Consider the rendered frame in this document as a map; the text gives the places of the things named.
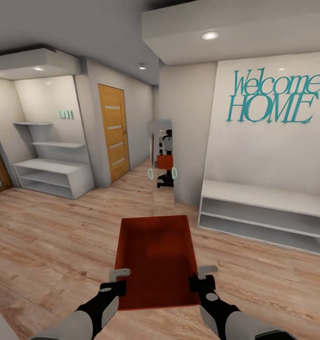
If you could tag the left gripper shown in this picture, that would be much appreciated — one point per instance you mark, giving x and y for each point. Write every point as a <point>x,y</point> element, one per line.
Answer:
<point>119,285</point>

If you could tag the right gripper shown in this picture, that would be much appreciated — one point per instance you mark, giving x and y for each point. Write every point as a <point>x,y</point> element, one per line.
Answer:
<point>195,283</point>

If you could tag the storage box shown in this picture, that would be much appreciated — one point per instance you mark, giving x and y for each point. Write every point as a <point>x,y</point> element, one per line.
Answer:
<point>159,253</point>

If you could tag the downlight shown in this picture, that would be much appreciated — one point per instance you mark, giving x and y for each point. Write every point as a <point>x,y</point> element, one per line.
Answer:
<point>210,36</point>

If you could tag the standing mirror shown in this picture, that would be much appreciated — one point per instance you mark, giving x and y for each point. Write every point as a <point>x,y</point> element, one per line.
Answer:
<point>162,170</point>

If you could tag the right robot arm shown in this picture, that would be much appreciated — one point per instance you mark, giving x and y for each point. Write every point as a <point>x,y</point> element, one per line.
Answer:
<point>226,320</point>

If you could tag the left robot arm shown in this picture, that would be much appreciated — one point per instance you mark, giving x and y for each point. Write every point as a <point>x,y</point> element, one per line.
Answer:
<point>91,317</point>

